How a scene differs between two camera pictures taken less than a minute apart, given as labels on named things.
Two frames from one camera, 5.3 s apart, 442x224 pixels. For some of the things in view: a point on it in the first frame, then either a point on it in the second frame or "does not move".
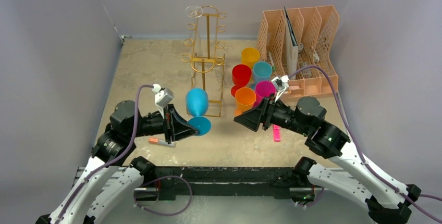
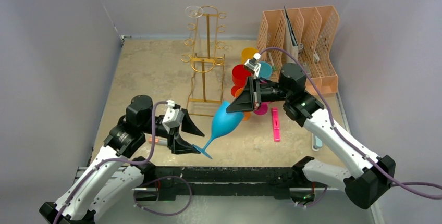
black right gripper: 268,112 to 256,95
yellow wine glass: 249,55 does not move
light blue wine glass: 262,71 does not move
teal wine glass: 197,102 to 223,124
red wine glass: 241,75 does not move
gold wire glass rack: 207,65 does not move
